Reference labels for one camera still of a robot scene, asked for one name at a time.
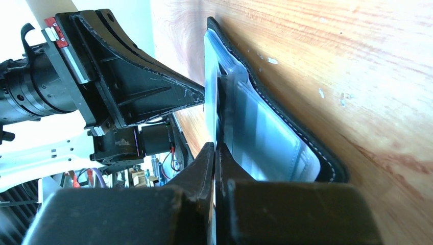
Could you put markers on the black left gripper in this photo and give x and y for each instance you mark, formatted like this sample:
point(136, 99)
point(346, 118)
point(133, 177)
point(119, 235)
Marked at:
point(123, 94)

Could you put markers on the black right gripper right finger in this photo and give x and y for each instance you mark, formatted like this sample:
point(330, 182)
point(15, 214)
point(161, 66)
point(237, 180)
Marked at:
point(258, 212)

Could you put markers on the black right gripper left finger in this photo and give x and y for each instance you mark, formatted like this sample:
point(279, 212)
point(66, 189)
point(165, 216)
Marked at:
point(179, 212)

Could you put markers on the black card holder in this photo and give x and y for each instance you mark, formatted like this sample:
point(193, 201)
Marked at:
point(262, 136)

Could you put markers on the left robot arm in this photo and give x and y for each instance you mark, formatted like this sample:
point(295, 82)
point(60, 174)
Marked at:
point(45, 160)

